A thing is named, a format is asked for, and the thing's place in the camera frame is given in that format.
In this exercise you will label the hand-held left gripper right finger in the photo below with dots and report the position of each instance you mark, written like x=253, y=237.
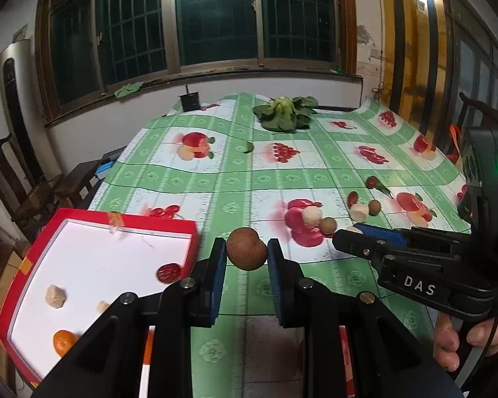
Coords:
x=276, y=282

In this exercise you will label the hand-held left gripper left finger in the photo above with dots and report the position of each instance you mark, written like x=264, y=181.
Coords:
x=216, y=282

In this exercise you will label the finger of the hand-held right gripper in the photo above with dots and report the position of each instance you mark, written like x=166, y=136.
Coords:
x=355, y=246
x=381, y=234

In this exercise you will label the beige peeled piece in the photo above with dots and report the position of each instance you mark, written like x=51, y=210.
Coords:
x=350, y=229

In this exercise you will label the brown longan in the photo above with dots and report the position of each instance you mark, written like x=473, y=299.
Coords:
x=327, y=226
x=247, y=248
x=374, y=207

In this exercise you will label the red-rimmed white tray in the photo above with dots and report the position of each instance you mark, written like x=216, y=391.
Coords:
x=108, y=257

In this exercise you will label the person's right hand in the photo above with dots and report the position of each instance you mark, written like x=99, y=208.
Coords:
x=445, y=344

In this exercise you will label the long green leaf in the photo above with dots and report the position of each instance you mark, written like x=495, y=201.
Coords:
x=383, y=190

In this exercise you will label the dark red dried date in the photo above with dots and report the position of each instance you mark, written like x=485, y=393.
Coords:
x=169, y=272

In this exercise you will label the round beige peeled chunk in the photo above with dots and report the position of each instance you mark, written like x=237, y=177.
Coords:
x=312, y=217

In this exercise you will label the green fruit print tablecloth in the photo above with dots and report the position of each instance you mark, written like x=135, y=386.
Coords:
x=232, y=182

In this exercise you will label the small beige peeled chunk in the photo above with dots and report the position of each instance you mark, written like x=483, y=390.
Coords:
x=103, y=306

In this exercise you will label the clear tape strip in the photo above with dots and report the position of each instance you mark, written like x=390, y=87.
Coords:
x=115, y=222

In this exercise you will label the small green leaf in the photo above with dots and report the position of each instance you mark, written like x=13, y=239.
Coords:
x=249, y=147

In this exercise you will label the leafy green vegetable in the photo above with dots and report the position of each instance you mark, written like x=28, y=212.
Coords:
x=280, y=114

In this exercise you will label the blue box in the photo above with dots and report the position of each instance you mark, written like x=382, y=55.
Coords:
x=106, y=168

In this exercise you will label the orange tangerine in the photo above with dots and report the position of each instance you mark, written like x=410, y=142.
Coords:
x=64, y=342

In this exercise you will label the dark wooden stool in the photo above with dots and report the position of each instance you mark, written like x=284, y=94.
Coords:
x=76, y=178

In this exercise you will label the small green bottle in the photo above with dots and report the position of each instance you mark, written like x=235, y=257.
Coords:
x=339, y=62

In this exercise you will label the small black box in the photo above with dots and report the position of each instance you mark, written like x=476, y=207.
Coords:
x=190, y=100

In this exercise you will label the yellow wooden door panel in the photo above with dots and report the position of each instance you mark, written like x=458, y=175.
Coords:
x=415, y=49

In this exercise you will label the orange tape patch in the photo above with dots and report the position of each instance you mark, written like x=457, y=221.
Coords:
x=27, y=266

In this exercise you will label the wooden chair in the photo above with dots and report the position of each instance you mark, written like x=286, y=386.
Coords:
x=41, y=197

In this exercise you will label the dark glass door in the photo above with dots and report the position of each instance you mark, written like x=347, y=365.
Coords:
x=473, y=49

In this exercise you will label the green cloth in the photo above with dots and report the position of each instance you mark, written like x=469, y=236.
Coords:
x=128, y=90

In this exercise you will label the floor standing air conditioner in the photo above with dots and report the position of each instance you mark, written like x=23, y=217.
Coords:
x=14, y=91

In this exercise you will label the white wall switch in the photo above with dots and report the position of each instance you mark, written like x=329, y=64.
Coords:
x=421, y=5

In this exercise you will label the wooden frame window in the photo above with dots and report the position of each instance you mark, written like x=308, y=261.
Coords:
x=215, y=16

